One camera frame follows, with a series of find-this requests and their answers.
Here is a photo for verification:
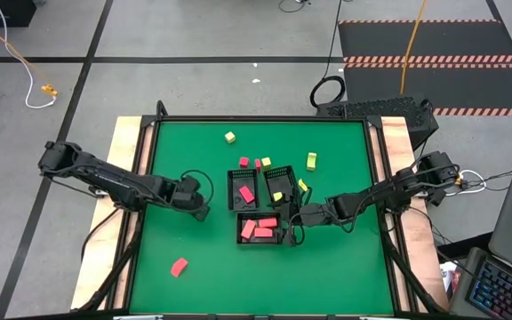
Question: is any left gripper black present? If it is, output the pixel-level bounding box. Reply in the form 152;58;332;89
169;175;211;222

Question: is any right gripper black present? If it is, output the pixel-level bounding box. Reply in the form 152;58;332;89
279;195;332;248

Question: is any red oblong block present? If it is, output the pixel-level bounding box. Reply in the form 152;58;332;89
238;185;256;204

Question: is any red triangular prism block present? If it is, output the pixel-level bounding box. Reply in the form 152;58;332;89
170;257;189;278

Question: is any black plastic slotted basket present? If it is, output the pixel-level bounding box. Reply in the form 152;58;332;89
236;212;284;245
227;168;260;212
262;165;302;206

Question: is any green table mat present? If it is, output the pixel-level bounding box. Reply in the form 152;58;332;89
129;120;395;316

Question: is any red and white box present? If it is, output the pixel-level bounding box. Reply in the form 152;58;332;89
440;260;461;297

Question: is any backlit keyboard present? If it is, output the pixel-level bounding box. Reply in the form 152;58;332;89
464;256;512;320

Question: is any black striped floor mat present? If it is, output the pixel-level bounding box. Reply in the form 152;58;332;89
338;20;512;117

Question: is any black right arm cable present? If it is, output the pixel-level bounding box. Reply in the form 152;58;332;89
289;212;307;246

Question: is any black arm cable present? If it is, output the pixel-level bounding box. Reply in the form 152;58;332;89
289;212;307;246
180;169;215;206

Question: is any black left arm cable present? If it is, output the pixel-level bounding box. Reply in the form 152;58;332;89
180;169;215;206

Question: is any black table frame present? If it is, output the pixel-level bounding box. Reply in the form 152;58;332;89
77;100;451;320

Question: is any black coiled cable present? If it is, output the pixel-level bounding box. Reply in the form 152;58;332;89
308;0;346;108

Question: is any white cable at arm base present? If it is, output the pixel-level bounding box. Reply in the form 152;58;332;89
444;168;488;196

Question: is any yellow cable with plug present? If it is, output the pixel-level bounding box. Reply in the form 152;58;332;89
0;8;60;98

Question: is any white floor cable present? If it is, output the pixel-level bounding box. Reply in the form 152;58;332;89
0;0;57;110

